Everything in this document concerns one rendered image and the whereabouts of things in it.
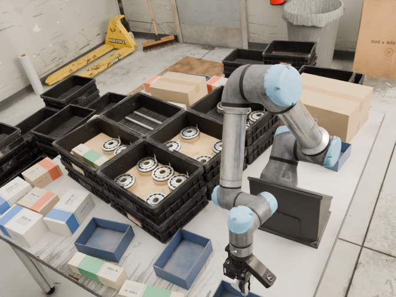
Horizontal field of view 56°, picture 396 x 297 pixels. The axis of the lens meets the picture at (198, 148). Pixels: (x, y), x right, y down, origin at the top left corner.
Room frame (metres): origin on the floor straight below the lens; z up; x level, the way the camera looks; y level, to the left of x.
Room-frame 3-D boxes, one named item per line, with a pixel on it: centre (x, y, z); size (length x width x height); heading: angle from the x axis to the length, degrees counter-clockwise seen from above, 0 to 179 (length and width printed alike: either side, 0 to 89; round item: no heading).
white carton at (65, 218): (1.27, 0.65, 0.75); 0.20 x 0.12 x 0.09; 152
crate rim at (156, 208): (1.25, 0.23, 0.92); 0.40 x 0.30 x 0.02; 41
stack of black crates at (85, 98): (2.97, 1.01, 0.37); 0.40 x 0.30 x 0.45; 142
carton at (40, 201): (1.37, 0.82, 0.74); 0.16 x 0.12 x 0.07; 55
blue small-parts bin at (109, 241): (1.08, 0.46, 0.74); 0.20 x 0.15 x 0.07; 63
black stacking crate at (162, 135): (1.45, 0.01, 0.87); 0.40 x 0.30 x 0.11; 41
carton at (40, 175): (1.61, 0.86, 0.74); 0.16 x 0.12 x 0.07; 132
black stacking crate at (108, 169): (1.25, 0.23, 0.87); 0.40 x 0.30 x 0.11; 41
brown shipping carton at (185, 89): (2.17, 0.05, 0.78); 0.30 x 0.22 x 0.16; 53
